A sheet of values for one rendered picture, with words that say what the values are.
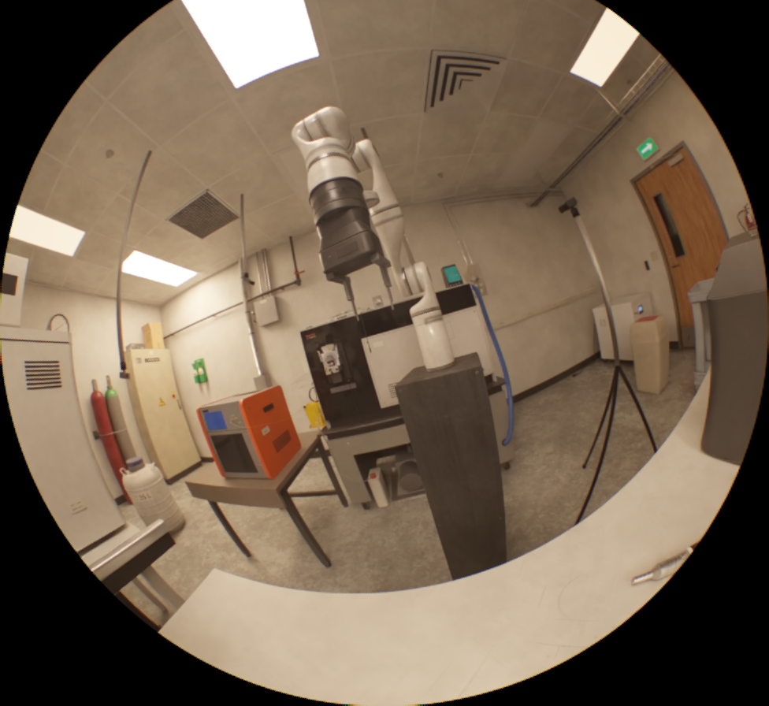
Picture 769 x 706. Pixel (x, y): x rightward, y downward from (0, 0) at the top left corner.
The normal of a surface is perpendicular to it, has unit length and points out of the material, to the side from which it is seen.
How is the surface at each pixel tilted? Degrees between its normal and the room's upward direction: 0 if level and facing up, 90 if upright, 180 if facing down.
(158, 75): 180
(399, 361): 90
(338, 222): 99
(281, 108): 180
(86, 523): 90
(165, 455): 90
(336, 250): 90
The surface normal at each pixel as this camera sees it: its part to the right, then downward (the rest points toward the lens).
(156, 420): 0.96, -0.28
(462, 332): -0.04, -0.07
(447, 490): -0.33, 0.02
